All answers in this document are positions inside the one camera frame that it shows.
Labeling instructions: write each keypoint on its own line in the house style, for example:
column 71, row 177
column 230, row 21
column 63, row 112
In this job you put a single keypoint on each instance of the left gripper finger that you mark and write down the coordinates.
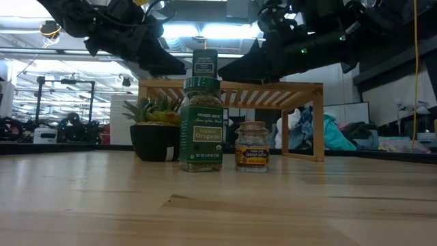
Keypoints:
column 160, row 59

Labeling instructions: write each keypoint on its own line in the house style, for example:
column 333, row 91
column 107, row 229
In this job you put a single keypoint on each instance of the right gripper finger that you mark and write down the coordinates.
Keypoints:
column 249, row 70

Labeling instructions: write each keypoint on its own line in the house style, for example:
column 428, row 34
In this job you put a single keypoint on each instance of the wooden slatted shelf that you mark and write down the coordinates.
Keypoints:
column 266, row 97

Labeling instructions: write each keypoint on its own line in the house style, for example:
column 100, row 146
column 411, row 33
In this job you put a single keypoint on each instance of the dark green black pepper tin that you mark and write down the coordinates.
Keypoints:
column 205, row 65

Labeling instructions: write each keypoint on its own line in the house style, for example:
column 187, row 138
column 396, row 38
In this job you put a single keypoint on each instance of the small saffron jar with cork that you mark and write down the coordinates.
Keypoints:
column 252, row 150

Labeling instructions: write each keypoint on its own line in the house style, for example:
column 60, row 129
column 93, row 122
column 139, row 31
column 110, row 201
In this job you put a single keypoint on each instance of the oregano jar with green lid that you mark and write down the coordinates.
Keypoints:
column 201, row 136

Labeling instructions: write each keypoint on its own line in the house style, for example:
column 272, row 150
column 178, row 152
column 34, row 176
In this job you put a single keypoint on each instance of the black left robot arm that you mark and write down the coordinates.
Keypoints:
column 78, row 17

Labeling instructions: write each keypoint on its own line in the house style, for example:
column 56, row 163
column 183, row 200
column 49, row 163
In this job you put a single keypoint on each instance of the black background robot arm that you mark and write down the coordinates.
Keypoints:
column 78, row 130
column 10, row 130

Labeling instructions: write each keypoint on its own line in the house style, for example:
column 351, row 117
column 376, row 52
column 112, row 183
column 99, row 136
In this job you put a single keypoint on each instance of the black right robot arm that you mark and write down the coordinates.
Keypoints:
column 358, row 17

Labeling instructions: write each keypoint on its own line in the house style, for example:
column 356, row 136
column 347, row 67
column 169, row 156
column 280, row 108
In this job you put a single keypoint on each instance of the long ceiling light bar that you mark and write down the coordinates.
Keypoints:
column 85, row 52

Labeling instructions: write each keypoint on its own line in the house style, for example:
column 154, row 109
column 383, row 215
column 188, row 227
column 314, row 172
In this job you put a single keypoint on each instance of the white cloth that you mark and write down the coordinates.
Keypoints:
column 293, row 121

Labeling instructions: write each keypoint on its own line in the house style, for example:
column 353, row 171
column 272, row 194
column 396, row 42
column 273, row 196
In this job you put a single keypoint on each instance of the white panel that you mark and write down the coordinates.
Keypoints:
column 355, row 111

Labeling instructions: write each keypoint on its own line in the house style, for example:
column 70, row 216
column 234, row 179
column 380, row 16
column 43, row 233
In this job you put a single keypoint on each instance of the black hanging ceiling device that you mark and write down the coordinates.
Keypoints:
column 49, row 29

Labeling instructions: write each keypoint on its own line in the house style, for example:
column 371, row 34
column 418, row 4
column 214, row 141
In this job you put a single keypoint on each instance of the blue clothes pile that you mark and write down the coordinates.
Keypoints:
column 304, row 133

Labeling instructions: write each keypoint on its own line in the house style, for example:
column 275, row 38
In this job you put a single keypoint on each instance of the succulent plant in black pot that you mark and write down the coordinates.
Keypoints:
column 153, row 143

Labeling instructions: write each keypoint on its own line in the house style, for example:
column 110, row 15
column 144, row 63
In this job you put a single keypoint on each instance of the black angled beam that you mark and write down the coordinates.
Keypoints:
column 392, row 68

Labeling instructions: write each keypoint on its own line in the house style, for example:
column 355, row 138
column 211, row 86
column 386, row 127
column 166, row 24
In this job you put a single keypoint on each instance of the turquoise garment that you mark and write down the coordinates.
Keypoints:
column 336, row 136

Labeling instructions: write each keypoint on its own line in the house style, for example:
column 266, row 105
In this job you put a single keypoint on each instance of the dark grey garment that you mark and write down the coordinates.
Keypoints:
column 362, row 135

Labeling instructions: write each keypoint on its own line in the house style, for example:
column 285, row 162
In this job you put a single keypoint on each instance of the black gantry stand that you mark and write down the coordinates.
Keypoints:
column 39, row 102

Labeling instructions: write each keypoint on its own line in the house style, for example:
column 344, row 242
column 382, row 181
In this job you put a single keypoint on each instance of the white appliance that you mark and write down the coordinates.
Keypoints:
column 45, row 135

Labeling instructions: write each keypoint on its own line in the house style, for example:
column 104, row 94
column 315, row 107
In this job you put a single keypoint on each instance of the white desk lamp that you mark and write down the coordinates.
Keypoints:
column 421, row 109

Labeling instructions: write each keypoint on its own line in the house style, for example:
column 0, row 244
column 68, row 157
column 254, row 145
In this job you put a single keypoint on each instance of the pastel patterned cloth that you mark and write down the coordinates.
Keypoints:
column 403, row 145

